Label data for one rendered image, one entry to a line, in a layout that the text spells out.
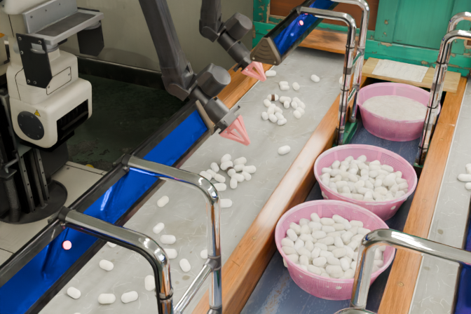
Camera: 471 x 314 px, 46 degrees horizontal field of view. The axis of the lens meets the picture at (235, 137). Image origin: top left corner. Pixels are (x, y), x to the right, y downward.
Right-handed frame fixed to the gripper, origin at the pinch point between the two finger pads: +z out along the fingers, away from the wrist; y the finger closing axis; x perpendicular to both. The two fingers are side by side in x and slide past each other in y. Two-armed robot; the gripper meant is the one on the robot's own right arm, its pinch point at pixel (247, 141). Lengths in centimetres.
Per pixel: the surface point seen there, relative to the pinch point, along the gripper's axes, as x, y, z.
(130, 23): 126, 152, -89
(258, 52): -19.6, 4.1, -14.5
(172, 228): 9.8, -30.2, 1.2
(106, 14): 135, 152, -105
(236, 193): 5.0, -11.4, 7.2
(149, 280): 4.7, -48.0, 4.1
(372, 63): -6, 76, 15
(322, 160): -6.3, 10.4, 18.4
